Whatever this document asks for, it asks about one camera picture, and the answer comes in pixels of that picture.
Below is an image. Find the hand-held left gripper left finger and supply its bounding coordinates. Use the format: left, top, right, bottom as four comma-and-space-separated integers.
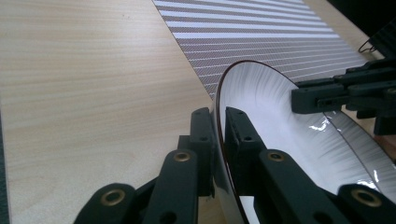
143, 106, 219, 224

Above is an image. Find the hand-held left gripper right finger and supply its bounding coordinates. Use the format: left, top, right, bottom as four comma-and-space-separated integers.
224, 106, 349, 224

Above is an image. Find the black wire basket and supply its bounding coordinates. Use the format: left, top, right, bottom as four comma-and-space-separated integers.
358, 18, 396, 61

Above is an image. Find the white plate dark rim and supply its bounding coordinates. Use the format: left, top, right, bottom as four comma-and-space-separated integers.
211, 60, 382, 224
323, 110, 396, 203

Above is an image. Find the grey striped placemat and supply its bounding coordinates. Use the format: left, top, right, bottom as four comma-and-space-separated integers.
152, 0, 370, 101

